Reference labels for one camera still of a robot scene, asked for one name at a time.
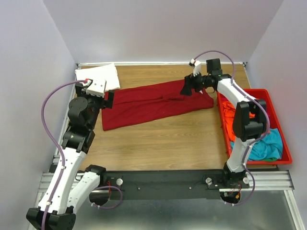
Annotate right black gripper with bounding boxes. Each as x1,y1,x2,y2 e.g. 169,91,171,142
179,69,211,96

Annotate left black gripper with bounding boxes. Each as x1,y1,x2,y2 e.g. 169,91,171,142
76,82,115,130

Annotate dark red t shirt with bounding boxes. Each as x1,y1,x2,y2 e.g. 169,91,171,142
102,80,214,131

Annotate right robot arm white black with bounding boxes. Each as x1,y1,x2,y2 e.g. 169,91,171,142
180,58,270,188

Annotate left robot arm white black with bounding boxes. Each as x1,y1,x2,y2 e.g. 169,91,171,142
26,80,114,230

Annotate folded white t shirt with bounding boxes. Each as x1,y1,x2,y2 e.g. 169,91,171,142
75,63,120,92

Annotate magenta t shirt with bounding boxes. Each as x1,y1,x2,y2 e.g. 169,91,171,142
219,94,236,118

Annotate orange t shirt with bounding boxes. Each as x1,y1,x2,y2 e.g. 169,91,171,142
221,96,256,144

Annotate teal t shirt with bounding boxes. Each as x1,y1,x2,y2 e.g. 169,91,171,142
229,128,283,161

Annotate red plastic bin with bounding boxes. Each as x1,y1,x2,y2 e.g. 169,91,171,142
217,89,292,165

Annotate green t shirt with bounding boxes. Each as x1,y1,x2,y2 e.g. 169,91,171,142
263,158,278,162

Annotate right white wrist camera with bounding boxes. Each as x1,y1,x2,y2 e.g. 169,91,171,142
189,59,201,76

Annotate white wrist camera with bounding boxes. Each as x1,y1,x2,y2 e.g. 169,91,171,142
82,79,106,98
189,59,201,76

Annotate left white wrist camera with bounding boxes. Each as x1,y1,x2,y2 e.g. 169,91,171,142
82,79,106,98

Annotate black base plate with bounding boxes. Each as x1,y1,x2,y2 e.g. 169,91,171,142
89,169,249,205

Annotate aluminium frame rail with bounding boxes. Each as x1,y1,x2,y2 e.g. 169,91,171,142
27,62,300,230

